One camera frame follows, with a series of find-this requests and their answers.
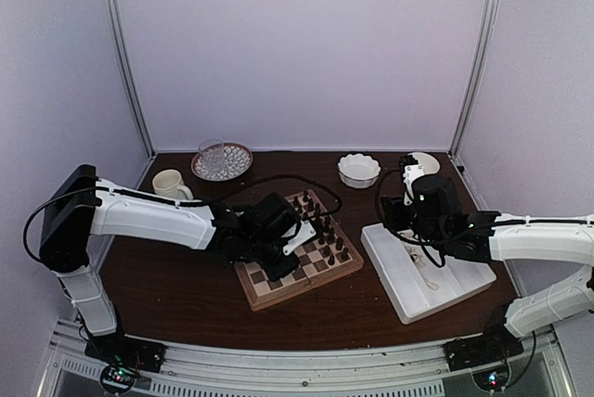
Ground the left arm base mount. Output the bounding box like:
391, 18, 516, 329
81, 310, 166, 384

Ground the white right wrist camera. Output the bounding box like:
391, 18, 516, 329
399, 152, 425, 206

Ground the cream round bowl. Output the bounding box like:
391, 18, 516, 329
409, 151, 441, 175

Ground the patterned brown rim plate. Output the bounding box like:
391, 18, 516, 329
190, 143, 253, 182

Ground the right aluminium frame post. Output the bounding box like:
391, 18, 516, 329
448, 0, 500, 160

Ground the dark chess pieces row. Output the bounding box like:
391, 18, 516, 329
288, 190, 346, 257

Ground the wooden chess board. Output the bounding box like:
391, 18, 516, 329
234, 188, 366, 313

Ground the pile of white chess pieces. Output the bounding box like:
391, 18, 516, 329
409, 251, 426, 268

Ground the clear drinking glass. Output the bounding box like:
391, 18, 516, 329
199, 138, 225, 173

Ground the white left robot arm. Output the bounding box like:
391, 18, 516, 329
29, 164, 316, 364

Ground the left aluminium frame post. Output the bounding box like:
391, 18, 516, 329
105, 0, 156, 160

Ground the white plastic divided tray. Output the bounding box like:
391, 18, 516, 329
361, 224, 497, 325

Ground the cream ceramic mug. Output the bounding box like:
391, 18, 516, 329
151, 169, 194, 200

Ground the aluminium frame post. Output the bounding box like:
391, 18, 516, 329
448, 0, 500, 160
105, 0, 156, 160

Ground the white scalloped bowl black rim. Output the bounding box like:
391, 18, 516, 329
337, 153, 381, 189

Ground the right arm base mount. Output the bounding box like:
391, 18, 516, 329
443, 307, 537, 395

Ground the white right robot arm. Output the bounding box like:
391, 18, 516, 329
374, 174, 593, 362

